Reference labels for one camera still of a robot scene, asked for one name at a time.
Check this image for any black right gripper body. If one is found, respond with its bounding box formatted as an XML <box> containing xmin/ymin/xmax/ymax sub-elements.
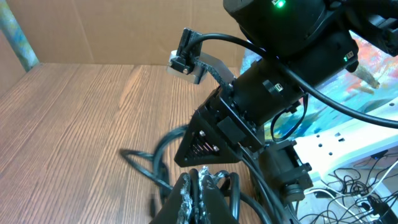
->
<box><xmin>194</xmin><ymin>86</ymin><xmax>264</xmax><ymax>152</ymax></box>

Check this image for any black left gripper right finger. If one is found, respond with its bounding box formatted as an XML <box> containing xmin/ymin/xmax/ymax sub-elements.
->
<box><xmin>198</xmin><ymin>167</ymin><xmax>238</xmax><ymax>224</ymax></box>

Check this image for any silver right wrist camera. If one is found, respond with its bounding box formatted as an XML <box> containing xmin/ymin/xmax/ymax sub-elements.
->
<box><xmin>167</xmin><ymin>28</ymin><xmax>235</xmax><ymax>85</ymax></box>

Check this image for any black USB cable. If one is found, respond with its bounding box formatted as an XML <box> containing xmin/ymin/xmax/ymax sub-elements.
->
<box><xmin>119</xmin><ymin>124</ymin><xmax>190</xmax><ymax>218</ymax></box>

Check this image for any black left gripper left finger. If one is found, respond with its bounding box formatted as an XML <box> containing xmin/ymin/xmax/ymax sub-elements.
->
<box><xmin>150</xmin><ymin>173</ymin><xmax>193</xmax><ymax>224</ymax></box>

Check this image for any black multi-head charging cable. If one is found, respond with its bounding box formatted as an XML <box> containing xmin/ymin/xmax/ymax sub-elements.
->
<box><xmin>214</xmin><ymin>146</ymin><xmax>290</xmax><ymax>224</ymax></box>

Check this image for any cardboard back panel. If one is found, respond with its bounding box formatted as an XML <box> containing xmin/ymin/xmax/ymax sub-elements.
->
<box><xmin>8</xmin><ymin>0</ymin><xmax>241</xmax><ymax>65</ymax></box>

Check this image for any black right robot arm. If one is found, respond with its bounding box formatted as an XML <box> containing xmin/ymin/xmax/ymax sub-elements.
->
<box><xmin>170</xmin><ymin>0</ymin><xmax>397</xmax><ymax>202</ymax></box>

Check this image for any black right camera cable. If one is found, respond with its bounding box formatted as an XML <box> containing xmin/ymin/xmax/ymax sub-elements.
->
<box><xmin>183</xmin><ymin>32</ymin><xmax>398</xmax><ymax>130</ymax></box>

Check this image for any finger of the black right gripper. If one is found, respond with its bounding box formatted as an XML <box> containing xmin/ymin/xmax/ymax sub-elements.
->
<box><xmin>174</xmin><ymin>118</ymin><xmax>242</xmax><ymax>167</ymax></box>

